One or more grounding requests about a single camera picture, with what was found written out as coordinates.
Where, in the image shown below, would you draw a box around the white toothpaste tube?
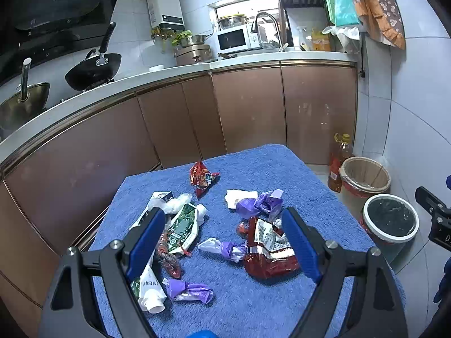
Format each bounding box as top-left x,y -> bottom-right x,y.
128,191 -> 174,315

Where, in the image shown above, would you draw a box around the red clear plastic wrapper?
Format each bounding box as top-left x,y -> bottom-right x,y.
154,221 -> 182,279

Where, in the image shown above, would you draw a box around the large dark red bag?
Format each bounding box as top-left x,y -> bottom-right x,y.
244,217 -> 300,279

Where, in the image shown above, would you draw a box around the green white snack packet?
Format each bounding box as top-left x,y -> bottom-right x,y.
167,204 -> 207,255

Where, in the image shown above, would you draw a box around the clear white plastic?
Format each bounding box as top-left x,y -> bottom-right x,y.
163,193 -> 192,215

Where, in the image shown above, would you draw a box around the small red candy wrapper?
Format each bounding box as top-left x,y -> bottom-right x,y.
236,221 -> 249,240

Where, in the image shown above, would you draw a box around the white tissue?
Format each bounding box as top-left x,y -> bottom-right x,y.
224,189 -> 258,210

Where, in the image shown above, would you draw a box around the red snack bag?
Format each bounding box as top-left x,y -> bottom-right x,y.
190,161 -> 220,198

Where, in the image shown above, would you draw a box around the purple twisted wrapper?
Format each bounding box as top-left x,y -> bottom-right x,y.
198,237 -> 248,263

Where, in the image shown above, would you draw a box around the white trash bin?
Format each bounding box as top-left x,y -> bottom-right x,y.
361,194 -> 420,264

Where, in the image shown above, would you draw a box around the brown kitchen cabinets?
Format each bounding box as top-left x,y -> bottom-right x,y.
1,53 -> 357,337

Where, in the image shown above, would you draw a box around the kitchen faucet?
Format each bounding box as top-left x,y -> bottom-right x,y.
251,12 -> 288,52

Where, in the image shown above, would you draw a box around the wooden waste basket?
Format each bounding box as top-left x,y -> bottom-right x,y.
339,156 -> 391,221

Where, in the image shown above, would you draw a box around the cooking oil bottle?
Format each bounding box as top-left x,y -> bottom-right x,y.
327,133 -> 353,193

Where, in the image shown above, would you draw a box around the blue towel mat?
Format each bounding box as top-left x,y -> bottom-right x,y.
88,143 -> 406,338

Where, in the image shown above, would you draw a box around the white plastic bag hanging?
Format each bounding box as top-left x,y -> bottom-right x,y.
321,25 -> 361,54

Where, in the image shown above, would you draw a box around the yellow box on counter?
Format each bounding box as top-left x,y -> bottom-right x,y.
311,29 -> 331,52

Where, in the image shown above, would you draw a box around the orange patterned apron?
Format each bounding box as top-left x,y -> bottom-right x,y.
353,0 -> 406,50

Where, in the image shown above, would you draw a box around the teal hanging bag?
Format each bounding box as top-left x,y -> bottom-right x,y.
334,0 -> 360,28

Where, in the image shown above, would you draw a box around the black wok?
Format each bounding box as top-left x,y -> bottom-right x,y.
65,21 -> 121,92

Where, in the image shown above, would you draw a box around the brown rice cooker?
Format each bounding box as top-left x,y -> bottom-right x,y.
174,44 -> 213,66

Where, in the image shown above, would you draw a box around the white microwave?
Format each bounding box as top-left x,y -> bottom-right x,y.
216,25 -> 260,54

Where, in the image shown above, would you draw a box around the green potted plant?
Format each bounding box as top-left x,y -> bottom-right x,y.
171,31 -> 193,46

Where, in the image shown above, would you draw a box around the black range hood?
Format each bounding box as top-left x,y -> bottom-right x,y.
1,0 -> 117,82

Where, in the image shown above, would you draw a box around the steel pot on microwave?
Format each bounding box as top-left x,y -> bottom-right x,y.
218,14 -> 248,30

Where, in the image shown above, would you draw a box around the white water heater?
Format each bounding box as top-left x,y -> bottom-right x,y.
147,0 -> 185,31

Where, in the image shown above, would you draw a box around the steel pot with handle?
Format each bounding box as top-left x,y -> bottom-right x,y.
1,57 -> 50,132

